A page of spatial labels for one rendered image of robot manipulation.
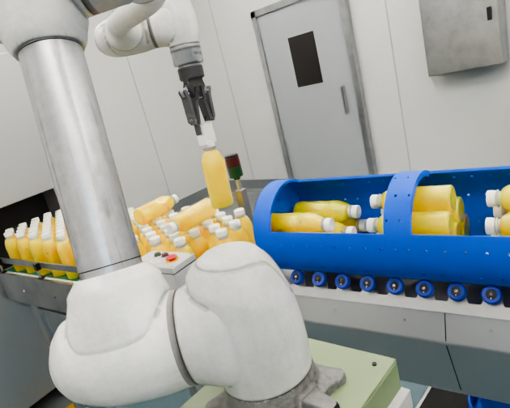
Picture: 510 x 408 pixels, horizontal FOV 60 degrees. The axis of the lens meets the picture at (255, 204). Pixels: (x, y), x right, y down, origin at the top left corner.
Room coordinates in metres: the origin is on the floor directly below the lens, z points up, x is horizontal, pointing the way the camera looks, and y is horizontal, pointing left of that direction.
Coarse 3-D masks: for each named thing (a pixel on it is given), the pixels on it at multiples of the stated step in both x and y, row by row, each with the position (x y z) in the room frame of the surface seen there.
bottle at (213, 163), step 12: (204, 156) 1.35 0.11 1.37; (216, 156) 1.34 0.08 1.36; (204, 168) 1.34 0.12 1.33; (216, 168) 1.33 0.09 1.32; (216, 180) 1.33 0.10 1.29; (228, 180) 1.36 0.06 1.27; (216, 192) 1.33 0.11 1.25; (228, 192) 1.34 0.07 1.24; (216, 204) 1.33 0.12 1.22; (228, 204) 1.33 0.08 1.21
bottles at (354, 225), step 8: (336, 224) 1.22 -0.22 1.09; (344, 224) 1.28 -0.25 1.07; (352, 224) 1.27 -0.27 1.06; (360, 224) 1.26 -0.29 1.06; (456, 224) 1.01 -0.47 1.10; (464, 224) 1.07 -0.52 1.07; (328, 232) 1.21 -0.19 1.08; (336, 232) 1.20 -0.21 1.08; (344, 232) 1.20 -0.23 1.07; (352, 232) 1.19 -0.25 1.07; (456, 232) 1.00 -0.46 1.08; (464, 232) 1.06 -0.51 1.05
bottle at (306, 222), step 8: (272, 216) 1.29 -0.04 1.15; (280, 216) 1.27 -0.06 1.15; (288, 216) 1.25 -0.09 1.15; (296, 216) 1.23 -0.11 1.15; (304, 216) 1.22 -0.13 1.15; (312, 216) 1.20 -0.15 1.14; (320, 216) 1.21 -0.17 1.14; (272, 224) 1.27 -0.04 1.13; (280, 224) 1.25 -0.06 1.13; (288, 224) 1.23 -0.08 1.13; (296, 224) 1.22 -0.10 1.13; (304, 224) 1.20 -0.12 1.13; (312, 224) 1.19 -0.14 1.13; (320, 224) 1.19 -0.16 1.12; (320, 232) 1.19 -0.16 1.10
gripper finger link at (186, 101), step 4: (180, 92) 1.32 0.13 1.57; (184, 92) 1.32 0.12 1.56; (180, 96) 1.33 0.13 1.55; (188, 96) 1.32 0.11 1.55; (184, 100) 1.33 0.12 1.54; (188, 100) 1.32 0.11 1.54; (184, 104) 1.33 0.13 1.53; (188, 104) 1.32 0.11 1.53; (192, 104) 1.33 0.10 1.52; (184, 108) 1.33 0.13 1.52; (188, 108) 1.32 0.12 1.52; (192, 108) 1.33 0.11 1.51; (188, 112) 1.33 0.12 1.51; (192, 112) 1.32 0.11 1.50; (188, 116) 1.33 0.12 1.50; (192, 116) 1.32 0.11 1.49; (188, 120) 1.33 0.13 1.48; (196, 120) 1.33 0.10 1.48
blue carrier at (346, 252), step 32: (288, 192) 1.41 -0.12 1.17; (320, 192) 1.39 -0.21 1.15; (352, 192) 1.32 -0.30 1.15; (480, 192) 1.10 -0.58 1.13; (256, 224) 1.25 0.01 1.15; (384, 224) 1.00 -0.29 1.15; (480, 224) 1.10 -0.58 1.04; (288, 256) 1.19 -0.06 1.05; (320, 256) 1.12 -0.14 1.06; (352, 256) 1.06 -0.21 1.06; (384, 256) 1.00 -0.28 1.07; (416, 256) 0.95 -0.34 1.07; (448, 256) 0.90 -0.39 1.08; (480, 256) 0.86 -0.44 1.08
